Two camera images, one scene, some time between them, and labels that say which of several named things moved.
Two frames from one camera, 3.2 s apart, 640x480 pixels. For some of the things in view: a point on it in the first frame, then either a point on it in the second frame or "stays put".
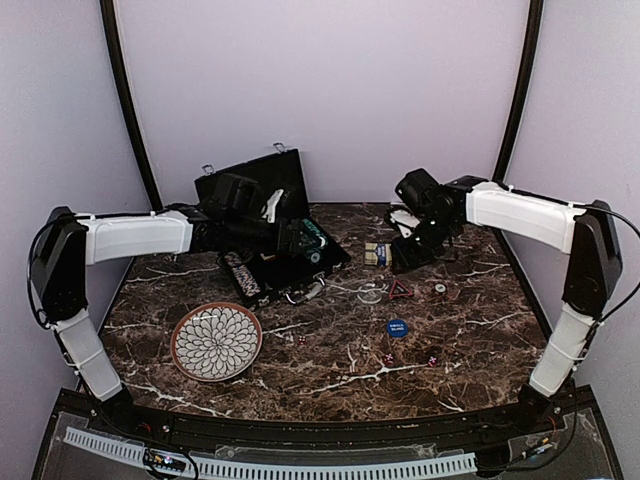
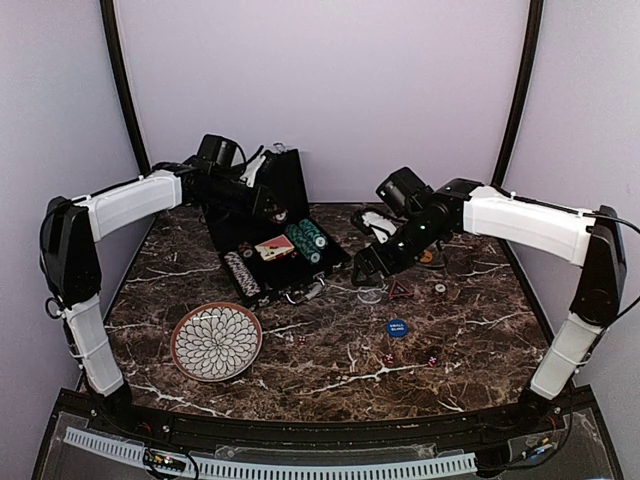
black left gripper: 293,244 -> 262,196
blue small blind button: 397,328 stays put
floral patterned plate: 216,341 stays put
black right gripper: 407,257 -> 364,257
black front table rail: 544,414 stays put
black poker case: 268,243 stays put
